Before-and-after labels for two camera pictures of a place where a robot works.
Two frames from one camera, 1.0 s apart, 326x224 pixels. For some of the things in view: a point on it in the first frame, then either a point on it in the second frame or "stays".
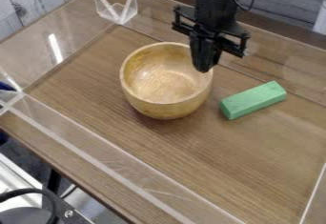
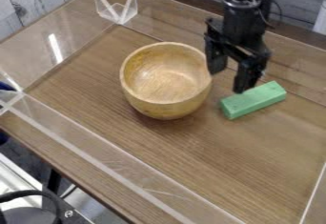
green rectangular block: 254,99 stays
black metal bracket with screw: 67,215 stays
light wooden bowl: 164,85 stays
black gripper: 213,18 -> 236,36
